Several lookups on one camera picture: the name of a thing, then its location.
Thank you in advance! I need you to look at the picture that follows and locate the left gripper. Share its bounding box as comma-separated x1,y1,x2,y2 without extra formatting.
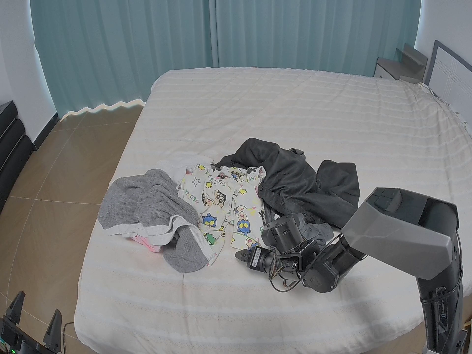
0,291,62,354

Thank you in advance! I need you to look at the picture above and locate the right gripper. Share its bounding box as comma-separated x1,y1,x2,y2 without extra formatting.
248,247,282,273

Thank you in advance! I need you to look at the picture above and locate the white printed pyjama top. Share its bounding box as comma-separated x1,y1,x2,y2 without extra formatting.
176,162,275,262

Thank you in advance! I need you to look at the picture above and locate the dark grey garment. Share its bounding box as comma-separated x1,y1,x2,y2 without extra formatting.
300,218,335,243

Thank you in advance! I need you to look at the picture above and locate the black garment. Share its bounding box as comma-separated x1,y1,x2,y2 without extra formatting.
210,137,361,229

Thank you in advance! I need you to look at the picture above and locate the pink garment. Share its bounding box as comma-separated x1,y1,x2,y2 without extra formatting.
127,234,163,253

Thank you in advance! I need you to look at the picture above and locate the bed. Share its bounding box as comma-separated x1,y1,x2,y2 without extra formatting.
74,40,472,354

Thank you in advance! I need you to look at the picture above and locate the black chest of drawers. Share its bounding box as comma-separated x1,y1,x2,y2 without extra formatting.
0,101,34,215

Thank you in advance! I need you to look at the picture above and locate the grey bedside table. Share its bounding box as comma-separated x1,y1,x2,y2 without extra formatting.
373,43,429,83

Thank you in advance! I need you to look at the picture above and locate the black cable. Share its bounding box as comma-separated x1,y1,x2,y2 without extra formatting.
268,255,308,293
63,322,76,354

